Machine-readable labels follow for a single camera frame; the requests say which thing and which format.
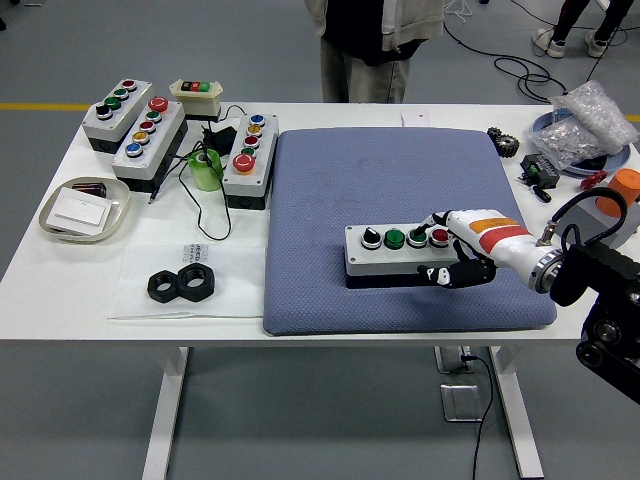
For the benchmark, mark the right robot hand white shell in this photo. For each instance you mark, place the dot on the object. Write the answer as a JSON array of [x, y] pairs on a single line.
[[500, 240]]

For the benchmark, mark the grey four-button box with knob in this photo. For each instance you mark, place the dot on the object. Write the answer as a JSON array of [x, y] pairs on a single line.
[[361, 261]]

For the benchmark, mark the short five-button box, mushroom button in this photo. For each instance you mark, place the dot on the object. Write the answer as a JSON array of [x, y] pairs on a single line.
[[245, 189]]

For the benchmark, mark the long five-button box, mushroom button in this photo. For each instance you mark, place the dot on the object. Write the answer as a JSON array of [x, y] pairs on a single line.
[[150, 156]]

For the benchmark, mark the grey four-button control box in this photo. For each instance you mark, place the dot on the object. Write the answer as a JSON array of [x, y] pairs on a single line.
[[100, 131]]

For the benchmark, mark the small black connector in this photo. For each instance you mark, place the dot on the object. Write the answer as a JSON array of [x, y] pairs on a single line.
[[542, 194]]

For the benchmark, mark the black green terminal module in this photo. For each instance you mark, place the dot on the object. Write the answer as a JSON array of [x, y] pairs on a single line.
[[540, 170]]

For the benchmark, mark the large black gear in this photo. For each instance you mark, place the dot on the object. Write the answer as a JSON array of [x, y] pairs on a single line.
[[508, 147]]

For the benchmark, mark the grey block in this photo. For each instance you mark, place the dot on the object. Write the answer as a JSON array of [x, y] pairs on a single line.
[[592, 220]]

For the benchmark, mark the small black gear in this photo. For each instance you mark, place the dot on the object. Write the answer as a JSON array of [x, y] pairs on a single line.
[[494, 133]]

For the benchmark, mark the small red part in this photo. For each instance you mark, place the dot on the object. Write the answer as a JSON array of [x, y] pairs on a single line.
[[594, 179]]

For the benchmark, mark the clear bag of small parts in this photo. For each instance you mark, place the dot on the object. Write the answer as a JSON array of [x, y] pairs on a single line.
[[560, 140]]

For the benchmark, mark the blue round plate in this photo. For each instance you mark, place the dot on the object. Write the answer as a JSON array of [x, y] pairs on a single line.
[[542, 122]]

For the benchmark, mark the grey under-table box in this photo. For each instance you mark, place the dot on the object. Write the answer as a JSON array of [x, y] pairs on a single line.
[[450, 360]]

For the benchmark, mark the blue-grey padded mat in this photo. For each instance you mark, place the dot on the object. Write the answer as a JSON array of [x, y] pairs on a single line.
[[370, 175]]

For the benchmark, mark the bubble wrap bag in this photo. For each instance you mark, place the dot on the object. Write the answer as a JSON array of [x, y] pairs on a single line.
[[595, 107]]

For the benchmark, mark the metal floor socket plate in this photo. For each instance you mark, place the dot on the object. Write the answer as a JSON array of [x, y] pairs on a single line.
[[460, 402]]

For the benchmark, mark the white table leg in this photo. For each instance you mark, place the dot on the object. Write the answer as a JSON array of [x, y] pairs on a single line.
[[520, 415], [165, 415]]

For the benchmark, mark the background person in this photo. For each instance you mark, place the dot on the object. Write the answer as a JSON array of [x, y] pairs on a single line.
[[555, 47]]

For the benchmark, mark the clear printed plastic bag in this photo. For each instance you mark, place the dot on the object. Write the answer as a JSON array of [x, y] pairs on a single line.
[[230, 285]]

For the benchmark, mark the black power adapter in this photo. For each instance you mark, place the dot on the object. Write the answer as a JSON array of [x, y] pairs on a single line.
[[222, 138]]

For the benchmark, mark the green tape roll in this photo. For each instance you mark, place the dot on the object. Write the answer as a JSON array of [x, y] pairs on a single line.
[[207, 177]]

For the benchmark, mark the black hex nut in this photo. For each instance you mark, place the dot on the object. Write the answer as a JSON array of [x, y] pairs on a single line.
[[202, 291], [160, 292]]

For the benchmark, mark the grey shallow tray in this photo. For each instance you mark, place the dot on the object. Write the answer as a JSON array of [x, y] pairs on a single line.
[[116, 220]]

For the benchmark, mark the dark small cylinder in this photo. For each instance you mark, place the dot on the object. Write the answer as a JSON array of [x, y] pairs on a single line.
[[90, 189]]

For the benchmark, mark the white flat card box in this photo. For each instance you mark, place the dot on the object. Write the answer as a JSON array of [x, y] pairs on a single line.
[[80, 210]]

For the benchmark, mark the cream switch box red green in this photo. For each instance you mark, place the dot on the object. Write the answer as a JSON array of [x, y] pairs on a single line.
[[200, 106]]

